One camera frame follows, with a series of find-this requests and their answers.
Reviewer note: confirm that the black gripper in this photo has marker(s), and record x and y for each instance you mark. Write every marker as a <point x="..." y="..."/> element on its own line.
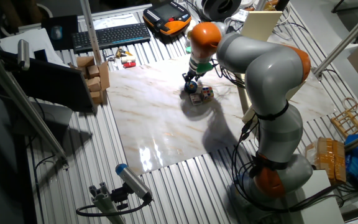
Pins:
<point x="193" y="74"/>

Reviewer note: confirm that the red white card box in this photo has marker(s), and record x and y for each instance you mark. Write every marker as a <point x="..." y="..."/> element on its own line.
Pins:
<point x="195" y="99"/>

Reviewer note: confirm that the white rubik's cube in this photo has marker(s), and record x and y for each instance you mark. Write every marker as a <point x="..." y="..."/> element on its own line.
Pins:
<point x="207" y="93"/>

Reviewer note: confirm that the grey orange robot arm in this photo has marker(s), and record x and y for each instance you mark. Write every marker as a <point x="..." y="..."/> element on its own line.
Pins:
<point x="269" y="77"/>

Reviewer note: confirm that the beige wooden shelf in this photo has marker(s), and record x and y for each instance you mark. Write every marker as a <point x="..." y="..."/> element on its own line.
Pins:
<point x="261" y="26"/>

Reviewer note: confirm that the white egg-shaped bottle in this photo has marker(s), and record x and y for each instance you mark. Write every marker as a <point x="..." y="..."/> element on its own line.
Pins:
<point x="190" y="28"/>

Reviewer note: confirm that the white marble pattern sheet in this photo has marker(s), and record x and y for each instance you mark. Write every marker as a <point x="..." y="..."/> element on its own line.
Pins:
<point x="154" y="124"/>

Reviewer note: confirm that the white pipe fitting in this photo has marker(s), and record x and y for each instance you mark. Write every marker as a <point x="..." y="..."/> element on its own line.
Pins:
<point x="128" y="58"/>

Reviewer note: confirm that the orange black teach pendant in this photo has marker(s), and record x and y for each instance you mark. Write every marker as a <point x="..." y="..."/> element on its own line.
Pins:
<point x="166" y="17"/>

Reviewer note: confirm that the black round spool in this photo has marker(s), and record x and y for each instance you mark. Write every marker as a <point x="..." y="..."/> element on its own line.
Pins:
<point x="221" y="8"/>

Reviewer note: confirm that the white power strip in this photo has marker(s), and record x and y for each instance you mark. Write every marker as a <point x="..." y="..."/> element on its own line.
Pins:
<point x="240" y="15"/>

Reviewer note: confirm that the open cardboard carton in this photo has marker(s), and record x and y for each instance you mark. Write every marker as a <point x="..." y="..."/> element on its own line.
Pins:
<point x="104" y="76"/>

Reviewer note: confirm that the black computer keyboard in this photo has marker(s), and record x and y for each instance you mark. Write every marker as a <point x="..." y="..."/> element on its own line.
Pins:
<point x="112" y="36"/>

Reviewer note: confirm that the small cardboard box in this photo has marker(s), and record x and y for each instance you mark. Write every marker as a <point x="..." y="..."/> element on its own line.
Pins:
<point x="93" y="71"/>
<point x="97" y="97"/>
<point x="93" y="84"/>

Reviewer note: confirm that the printed paper sheet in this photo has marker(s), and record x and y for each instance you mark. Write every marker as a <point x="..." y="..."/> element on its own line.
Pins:
<point x="113" y="21"/>

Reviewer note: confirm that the black flat monitor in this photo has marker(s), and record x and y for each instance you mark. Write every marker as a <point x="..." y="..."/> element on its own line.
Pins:
<point x="51" y="84"/>

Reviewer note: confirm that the dark computer mouse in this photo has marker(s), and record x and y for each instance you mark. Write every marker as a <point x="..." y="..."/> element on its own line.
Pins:
<point x="56" y="32"/>

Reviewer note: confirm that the short aluminium profile stub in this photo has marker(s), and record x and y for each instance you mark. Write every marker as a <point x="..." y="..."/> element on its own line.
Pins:
<point x="104" y="202"/>

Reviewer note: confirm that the black mouse pad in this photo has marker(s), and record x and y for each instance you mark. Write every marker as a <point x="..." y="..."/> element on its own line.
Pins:
<point x="47" y="28"/>

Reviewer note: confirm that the orange box stack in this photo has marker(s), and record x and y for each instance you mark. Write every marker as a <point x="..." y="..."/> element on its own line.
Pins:
<point x="331" y="158"/>

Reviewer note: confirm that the white paper stack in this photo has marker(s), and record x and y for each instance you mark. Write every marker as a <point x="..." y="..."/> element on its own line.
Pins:
<point x="33" y="40"/>

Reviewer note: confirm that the wooden slat rack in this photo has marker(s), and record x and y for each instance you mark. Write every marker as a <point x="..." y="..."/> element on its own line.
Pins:
<point x="351" y="119"/>

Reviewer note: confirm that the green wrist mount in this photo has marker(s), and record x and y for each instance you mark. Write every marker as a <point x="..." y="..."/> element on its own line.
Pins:
<point x="204" y="67"/>

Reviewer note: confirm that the slotted aluminium post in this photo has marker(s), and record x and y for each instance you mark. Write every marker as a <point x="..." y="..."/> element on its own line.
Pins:
<point x="90" y="31"/>

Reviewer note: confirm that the silver camera blue cap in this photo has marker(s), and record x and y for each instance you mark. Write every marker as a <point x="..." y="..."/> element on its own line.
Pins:
<point x="134" y="182"/>

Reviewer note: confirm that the black camera clamp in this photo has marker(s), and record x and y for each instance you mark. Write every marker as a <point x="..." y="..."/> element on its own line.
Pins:
<point x="120" y="196"/>

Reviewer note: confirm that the silver depth camera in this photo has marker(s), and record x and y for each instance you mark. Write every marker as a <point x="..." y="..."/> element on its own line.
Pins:
<point x="23" y="54"/>

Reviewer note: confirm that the slanted aluminium frame beam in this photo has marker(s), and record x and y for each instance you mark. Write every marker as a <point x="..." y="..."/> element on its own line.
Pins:
<point x="20" y="99"/>

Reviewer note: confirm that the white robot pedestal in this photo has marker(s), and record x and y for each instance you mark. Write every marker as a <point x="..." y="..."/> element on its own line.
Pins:
<point x="315" y="199"/>

